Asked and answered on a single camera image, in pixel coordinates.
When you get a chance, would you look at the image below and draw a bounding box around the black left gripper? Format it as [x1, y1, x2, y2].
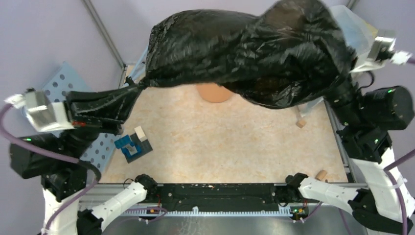
[67, 79, 150, 157]

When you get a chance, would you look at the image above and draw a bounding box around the black trash bag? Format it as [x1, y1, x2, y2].
[140, 0, 356, 109]

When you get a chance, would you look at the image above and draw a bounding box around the large translucent trash bag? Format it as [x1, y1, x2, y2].
[329, 5, 378, 60]

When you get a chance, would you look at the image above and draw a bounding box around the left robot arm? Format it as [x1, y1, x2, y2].
[0, 84, 157, 235]

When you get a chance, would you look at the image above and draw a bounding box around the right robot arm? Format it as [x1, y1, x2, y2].
[286, 78, 415, 235]

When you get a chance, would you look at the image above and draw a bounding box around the orange plastic trash bin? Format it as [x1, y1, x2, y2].
[195, 84, 234, 103]

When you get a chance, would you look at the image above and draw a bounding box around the white cube block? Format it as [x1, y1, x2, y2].
[134, 126, 147, 142]

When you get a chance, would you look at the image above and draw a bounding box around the blue clamp block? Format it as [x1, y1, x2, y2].
[114, 135, 136, 157]

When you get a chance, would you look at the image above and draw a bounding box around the light blue tripod stand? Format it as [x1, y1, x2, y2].
[123, 47, 148, 86]

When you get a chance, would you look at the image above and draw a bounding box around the dark grey flat plate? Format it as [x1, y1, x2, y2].
[126, 134, 153, 163]

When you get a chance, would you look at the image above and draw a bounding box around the light blue perforated board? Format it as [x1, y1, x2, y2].
[21, 61, 125, 172]

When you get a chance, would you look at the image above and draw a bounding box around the wooden cube block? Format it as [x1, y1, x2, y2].
[296, 119, 307, 128]

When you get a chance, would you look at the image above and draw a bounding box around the wooden cylinder block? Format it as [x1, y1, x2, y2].
[315, 170, 327, 181]

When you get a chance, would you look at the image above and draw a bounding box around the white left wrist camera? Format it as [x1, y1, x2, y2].
[4, 90, 74, 132]

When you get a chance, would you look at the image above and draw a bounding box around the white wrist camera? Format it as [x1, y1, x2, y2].
[350, 30, 415, 73]
[4, 90, 74, 132]

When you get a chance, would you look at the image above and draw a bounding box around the white cable comb strip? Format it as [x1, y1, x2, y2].
[121, 207, 293, 217]

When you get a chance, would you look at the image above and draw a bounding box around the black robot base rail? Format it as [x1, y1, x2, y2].
[142, 173, 320, 213]

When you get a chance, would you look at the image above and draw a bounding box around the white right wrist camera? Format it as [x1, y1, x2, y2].
[350, 30, 415, 73]

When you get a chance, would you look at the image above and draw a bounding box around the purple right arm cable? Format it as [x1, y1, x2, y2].
[339, 57, 415, 235]

